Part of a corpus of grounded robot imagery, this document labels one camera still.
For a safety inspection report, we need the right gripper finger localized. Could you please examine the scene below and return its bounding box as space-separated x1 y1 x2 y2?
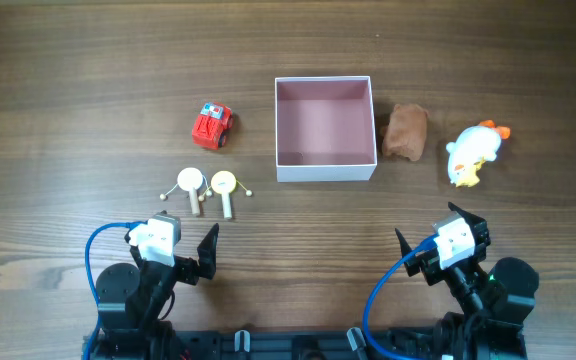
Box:
448 202 486 225
395 228 414 277

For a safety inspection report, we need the yellow rattle drum toy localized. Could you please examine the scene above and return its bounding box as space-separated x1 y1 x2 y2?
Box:
202 170 253 220

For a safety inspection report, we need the white rattle drum toy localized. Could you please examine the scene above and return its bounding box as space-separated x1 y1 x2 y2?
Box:
159 167 206 217

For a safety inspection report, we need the white chicken plush toy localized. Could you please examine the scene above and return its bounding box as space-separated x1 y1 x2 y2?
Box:
446 120 511 187

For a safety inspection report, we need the brown plush toy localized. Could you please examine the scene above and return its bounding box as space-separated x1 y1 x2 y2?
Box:
381 104 428 161

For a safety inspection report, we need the red toy fire truck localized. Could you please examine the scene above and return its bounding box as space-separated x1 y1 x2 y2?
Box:
191 102 233 150

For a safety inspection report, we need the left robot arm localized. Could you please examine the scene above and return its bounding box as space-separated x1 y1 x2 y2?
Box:
84 215 219 359

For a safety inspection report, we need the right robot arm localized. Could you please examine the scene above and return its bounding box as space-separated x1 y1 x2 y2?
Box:
388 203 539 359

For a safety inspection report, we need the white box pink interior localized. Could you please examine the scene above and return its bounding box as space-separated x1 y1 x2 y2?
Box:
275 76 377 182

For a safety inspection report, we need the left blue cable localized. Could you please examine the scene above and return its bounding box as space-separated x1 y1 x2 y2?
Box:
81 221 144 360

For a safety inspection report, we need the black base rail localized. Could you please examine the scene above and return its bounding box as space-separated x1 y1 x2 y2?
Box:
85 327 528 360

